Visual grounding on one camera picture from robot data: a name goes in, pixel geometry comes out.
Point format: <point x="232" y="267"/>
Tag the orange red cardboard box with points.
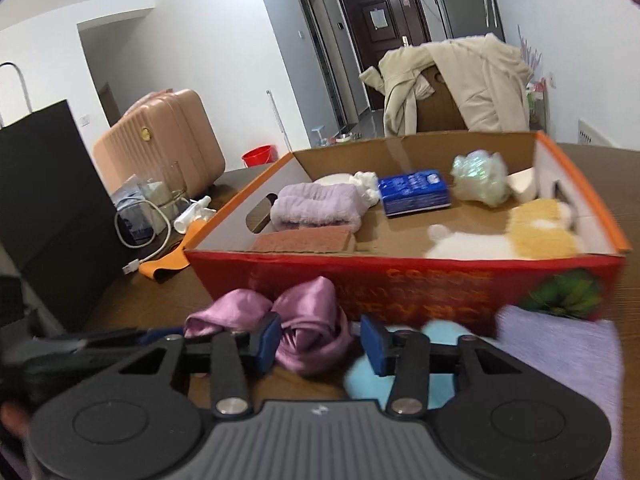
<point x="388" y="275"/>

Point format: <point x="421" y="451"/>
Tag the white spray bottle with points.
<point x="196" y="210"/>

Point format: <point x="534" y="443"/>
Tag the white board with print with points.
<point x="588" y="135"/>

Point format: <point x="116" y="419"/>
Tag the white round cotton pad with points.
<point x="335" y="179"/>

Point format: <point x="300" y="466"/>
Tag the iridescent green bath puff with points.
<point x="480" y="177"/>

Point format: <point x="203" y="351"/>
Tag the beige coat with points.
<point x="486" y="78"/>

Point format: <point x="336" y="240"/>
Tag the pink satin scrunchie bow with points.
<point x="315" y="330"/>

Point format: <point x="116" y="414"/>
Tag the brown wooden chair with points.
<point x="438" y="112"/>

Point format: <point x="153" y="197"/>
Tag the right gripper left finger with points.
<point x="238" y="358"/>

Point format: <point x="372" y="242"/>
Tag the red plastic bucket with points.
<point x="262" y="155"/>

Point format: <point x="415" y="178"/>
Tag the dark brown entrance door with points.
<point x="378" y="26"/>

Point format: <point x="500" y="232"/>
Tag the blue tissue pack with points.
<point x="420" y="191"/>

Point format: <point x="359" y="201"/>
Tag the black monitor panel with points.
<point x="57" y="220"/>

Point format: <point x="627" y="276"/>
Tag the pink suitcase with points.
<point x="163" y="128"/>

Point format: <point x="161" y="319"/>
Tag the orange white plush toy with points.
<point x="537" y="230"/>

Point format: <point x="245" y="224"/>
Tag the white cosmetic sponge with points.
<point x="523" y="185"/>

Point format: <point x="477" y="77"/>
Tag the purple microfiber cloth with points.
<point x="585" y="356"/>

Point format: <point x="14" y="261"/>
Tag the orange cloth strip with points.
<point x="173" y="262"/>

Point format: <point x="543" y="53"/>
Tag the red brown sponge block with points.
<point x="324" y="240"/>

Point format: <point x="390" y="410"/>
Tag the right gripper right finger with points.
<point x="404" y="355"/>

